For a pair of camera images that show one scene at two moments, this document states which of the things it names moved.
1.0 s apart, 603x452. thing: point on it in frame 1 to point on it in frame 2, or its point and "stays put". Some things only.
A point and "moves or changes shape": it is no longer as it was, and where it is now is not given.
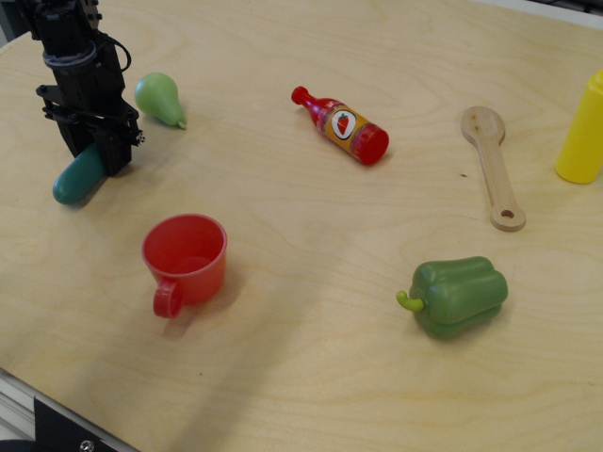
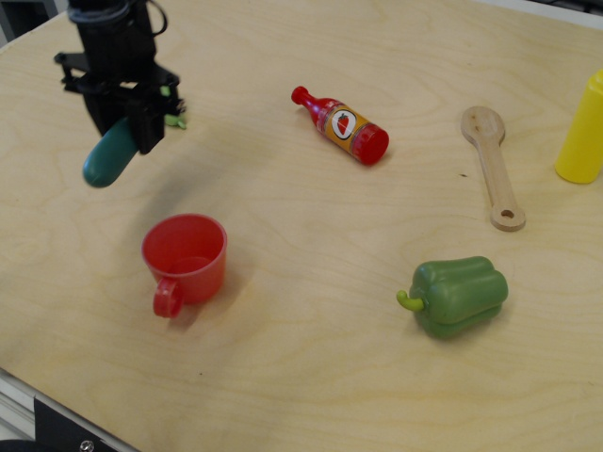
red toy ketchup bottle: x=345 y=127 stays put
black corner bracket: x=57 y=432 stays put
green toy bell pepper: x=457 y=297 stays put
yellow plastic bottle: x=580 y=159 stays put
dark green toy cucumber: x=80 y=178 moves or changes shape
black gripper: x=89 y=104 to x=119 y=53
